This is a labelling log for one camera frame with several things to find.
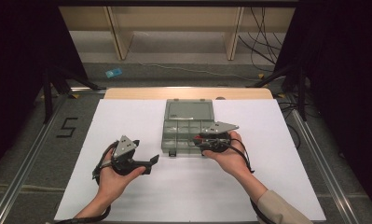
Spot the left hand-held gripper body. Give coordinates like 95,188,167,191
110,134,145,176

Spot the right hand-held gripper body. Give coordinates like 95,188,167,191
200,121,240,154

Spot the grey transparent compartment box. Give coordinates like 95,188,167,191
160,98,215,158

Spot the person's right hand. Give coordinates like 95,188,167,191
202,130,254,183

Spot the person's left hand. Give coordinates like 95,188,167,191
97,147,146,201

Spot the white table sheet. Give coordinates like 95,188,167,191
53,98,327,222

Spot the blue card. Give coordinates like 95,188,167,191
104,67,124,79

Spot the black metal stand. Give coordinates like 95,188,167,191
244,62,310,122
41,64,107,124

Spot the light wooden shelf unit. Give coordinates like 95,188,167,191
58,6,297,62

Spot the black curtain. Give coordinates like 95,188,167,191
0,0,89,176
272,0,372,208

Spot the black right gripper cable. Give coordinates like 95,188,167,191
228,137,279,224

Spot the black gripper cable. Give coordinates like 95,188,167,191
53,141,118,224
228,137,279,224

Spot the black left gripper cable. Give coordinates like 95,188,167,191
53,141,118,224

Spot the aluminium floor rail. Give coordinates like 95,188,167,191
290,108,359,224
0,92,70,224

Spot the bundle of black floor cables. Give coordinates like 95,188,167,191
237,7,283,73

